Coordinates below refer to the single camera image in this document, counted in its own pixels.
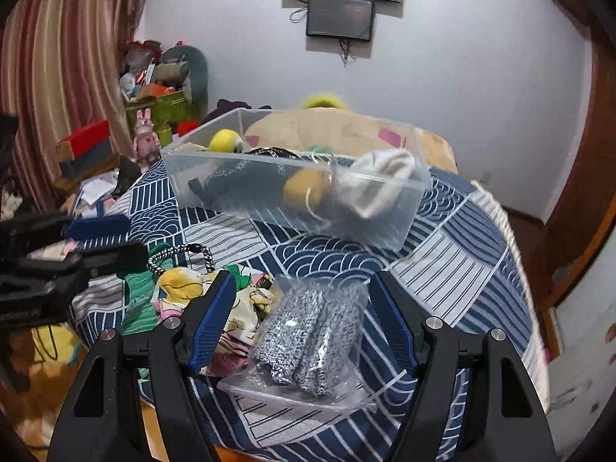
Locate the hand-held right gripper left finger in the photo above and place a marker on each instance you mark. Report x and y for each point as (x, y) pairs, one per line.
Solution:
(217, 315)

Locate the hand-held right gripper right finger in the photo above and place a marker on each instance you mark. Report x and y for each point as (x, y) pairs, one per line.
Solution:
(391, 318)

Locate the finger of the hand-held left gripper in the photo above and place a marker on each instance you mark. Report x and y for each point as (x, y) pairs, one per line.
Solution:
(115, 256)
(101, 226)

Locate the bagged grey knit cloth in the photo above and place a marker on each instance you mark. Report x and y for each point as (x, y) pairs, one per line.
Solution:
(303, 332)

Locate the clear plastic storage box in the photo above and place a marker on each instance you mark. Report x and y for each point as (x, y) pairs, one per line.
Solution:
(385, 224)

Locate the cartoon printed cloth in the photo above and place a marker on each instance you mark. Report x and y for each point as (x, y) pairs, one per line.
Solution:
(245, 308)

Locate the yellow cloth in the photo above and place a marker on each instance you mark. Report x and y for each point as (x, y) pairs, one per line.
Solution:
(50, 344)

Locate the scattered white papers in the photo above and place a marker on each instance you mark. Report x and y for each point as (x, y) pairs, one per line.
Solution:
(94, 187)

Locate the green knit cloth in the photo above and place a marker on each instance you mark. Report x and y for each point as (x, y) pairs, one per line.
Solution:
(139, 298)

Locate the red box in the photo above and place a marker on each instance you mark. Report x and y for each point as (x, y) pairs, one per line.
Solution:
(86, 137)

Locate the blue patterned blanket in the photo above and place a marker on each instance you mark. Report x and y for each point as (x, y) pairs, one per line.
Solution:
(462, 260)

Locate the pink rabbit figure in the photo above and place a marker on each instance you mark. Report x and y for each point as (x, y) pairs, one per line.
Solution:
(146, 137)

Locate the green cardboard box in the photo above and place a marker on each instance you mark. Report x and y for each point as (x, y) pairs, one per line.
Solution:
(166, 106)

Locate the dark knit cloth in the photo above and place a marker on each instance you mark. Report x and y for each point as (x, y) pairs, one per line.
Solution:
(231, 178)

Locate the white sock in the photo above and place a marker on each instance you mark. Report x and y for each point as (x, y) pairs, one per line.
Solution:
(380, 173)

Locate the small yellow plush toy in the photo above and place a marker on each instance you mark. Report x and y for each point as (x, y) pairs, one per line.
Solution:
(224, 139)

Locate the yellow plush ball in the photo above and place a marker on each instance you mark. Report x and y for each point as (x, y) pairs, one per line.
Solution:
(301, 190)

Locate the pile of toys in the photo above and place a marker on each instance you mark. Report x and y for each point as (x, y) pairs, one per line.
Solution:
(139, 70)

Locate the dark purple garment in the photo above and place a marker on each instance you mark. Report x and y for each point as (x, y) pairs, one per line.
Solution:
(231, 107)

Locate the grey green plush toy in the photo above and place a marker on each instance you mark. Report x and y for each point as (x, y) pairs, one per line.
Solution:
(192, 70)

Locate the striped curtain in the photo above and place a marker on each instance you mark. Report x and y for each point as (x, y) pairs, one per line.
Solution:
(62, 48)

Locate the beige pillow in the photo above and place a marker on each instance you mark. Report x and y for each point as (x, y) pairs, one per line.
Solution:
(337, 127)

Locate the yellow fuzzy toy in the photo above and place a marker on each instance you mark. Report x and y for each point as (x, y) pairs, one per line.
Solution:
(320, 101)

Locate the small black monitor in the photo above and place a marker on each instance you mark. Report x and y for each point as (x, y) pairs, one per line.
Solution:
(340, 17)

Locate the wooden door frame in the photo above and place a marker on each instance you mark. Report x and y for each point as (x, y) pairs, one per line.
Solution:
(584, 154)

